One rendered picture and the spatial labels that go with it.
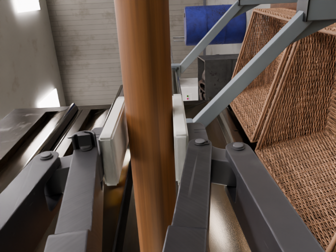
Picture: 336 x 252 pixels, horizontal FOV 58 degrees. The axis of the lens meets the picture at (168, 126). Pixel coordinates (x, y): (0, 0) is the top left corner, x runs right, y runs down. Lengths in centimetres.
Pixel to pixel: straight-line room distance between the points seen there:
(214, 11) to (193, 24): 37
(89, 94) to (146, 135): 967
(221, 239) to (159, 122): 74
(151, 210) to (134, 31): 12
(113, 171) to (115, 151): 1
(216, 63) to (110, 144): 344
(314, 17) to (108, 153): 47
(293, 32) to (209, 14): 414
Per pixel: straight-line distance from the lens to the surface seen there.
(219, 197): 102
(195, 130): 18
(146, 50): 17
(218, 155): 15
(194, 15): 467
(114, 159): 17
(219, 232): 92
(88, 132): 16
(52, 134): 147
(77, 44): 956
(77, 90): 991
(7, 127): 177
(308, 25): 58
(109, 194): 98
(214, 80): 361
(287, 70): 115
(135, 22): 17
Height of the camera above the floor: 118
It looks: level
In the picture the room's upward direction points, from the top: 93 degrees counter-clockwise
